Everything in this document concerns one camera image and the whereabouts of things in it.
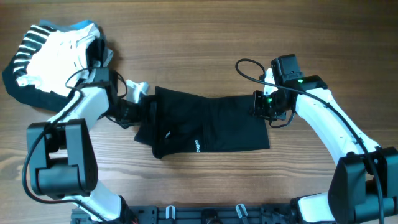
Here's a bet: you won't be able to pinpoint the black t-shirt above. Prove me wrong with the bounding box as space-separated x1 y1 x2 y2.
134 86 270 159

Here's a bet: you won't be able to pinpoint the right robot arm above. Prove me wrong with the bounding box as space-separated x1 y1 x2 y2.
254 54 397 223

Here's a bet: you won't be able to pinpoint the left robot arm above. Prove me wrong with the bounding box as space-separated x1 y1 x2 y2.
22 67 140 223

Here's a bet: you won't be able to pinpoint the grey blue folded garments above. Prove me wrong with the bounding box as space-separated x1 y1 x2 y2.
39 19 113 67

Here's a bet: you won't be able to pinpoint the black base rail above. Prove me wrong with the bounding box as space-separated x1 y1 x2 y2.
70 203 293 224

